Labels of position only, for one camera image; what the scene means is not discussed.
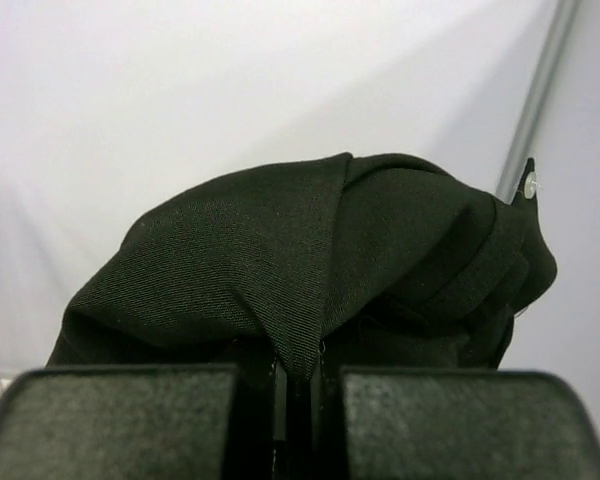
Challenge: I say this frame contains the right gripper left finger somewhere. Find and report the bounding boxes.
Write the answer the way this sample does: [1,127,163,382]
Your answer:
[0,364,285,479]

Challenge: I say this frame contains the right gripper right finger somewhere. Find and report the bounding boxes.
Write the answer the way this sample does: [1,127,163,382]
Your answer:
[319,367,600,479]

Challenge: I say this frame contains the black shirt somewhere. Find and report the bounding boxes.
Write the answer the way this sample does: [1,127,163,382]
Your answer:
[44,152,559,391]

